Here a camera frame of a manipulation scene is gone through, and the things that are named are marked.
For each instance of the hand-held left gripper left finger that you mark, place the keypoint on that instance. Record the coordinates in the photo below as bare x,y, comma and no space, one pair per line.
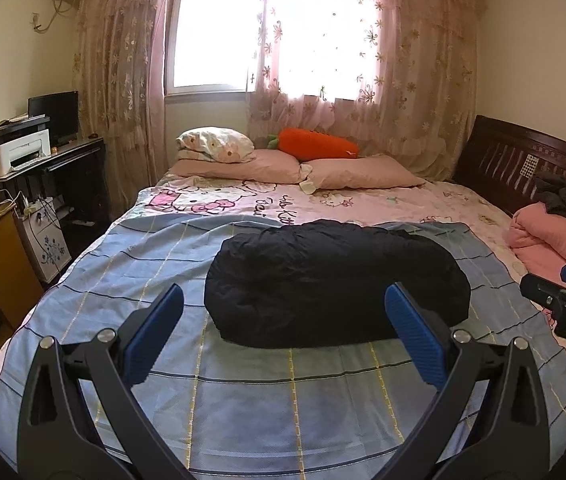
155,330

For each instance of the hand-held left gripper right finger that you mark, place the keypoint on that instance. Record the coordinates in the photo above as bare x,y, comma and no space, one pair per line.
415,340

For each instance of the black puffer jacket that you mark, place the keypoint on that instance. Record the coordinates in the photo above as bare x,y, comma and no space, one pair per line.
333,285

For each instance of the pink folded blanket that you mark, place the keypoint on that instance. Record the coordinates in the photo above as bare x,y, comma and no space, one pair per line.
538,240

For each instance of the blue plaid bed cover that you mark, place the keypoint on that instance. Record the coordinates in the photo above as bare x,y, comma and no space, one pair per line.
263,400

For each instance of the dark wooden headboard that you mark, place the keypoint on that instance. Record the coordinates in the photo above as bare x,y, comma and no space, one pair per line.
513,160

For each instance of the white box with blue flowers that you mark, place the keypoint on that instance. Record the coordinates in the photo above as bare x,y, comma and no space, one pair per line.
45,245

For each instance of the black computer desk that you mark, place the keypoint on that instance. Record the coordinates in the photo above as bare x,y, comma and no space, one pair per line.
73,180

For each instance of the white power strip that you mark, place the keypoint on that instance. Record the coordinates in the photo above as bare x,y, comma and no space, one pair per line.
32,206

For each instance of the pink pillow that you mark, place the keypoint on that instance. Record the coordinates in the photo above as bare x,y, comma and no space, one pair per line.
363,172
243,167

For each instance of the pink cartoon bed sheet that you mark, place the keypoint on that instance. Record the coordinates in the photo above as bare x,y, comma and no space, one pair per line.
303,200

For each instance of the white floral pillow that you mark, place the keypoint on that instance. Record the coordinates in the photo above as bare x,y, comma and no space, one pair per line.
213,142

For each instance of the orange carrot plush pillow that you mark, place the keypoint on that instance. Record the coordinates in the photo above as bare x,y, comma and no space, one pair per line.
318,142

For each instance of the white printer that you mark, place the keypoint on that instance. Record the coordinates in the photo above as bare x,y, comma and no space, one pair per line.
18,152

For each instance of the pink floral lace curtain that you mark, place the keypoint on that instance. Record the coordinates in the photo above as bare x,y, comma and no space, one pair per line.
113,85
413,85

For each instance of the black computer monitor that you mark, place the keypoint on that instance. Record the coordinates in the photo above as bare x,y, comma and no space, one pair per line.
55,112

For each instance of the bright window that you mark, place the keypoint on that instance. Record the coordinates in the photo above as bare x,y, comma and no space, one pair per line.
213,25

